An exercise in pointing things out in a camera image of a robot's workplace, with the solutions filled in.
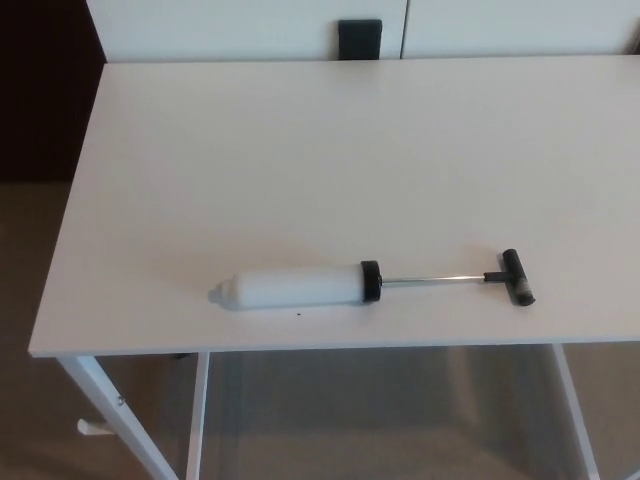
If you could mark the white plastic desk hook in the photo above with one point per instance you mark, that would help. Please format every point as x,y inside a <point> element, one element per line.
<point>92,426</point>

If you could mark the white cabinet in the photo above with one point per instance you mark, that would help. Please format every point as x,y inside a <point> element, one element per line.
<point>200,30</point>

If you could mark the dark brown wooden cabinet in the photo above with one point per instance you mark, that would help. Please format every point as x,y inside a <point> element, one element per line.
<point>40,100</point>

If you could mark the black wall box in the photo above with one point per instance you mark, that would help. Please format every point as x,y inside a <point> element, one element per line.
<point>360,40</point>

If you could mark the white metal desk leg frame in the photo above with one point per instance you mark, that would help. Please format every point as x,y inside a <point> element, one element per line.
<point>575,415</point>
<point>200,415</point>

